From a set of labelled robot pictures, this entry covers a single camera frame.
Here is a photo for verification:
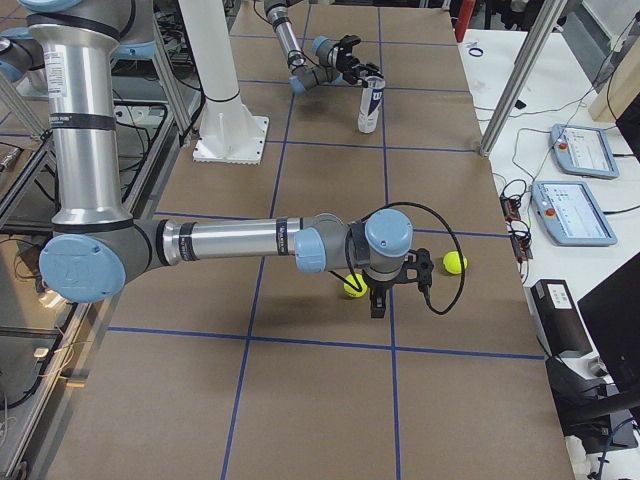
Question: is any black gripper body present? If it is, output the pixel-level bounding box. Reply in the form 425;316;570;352
364;277;395;299
334;46;363;83

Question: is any Wilson tennis ball can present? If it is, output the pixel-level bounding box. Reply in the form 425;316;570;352
357;76;386;134

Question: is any yellow tennis ball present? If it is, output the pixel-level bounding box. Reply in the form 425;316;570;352
442;251;468;275
343;273;368;298

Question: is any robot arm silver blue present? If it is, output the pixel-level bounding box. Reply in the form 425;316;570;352
18;1;419;318
264;1;383;93

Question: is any small black electronics board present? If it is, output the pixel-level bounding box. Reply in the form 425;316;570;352
499;195;521;222

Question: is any black box with label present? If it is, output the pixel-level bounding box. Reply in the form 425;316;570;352
530;279;592;358

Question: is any black monitor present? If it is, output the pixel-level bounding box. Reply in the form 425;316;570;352
578;254;639;391

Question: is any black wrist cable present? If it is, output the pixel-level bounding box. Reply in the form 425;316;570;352
344;200;467;316

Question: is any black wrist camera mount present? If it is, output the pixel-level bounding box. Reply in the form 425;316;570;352
338;35;362;49
405;248;434;297

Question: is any white pedestal column base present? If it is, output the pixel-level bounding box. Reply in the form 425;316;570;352
179;0;269;165

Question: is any teach pendant farther from post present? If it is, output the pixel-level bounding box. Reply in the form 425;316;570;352
531;181;617;247

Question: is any teach pendant near post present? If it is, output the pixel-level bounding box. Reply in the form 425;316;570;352
550;123;619;180

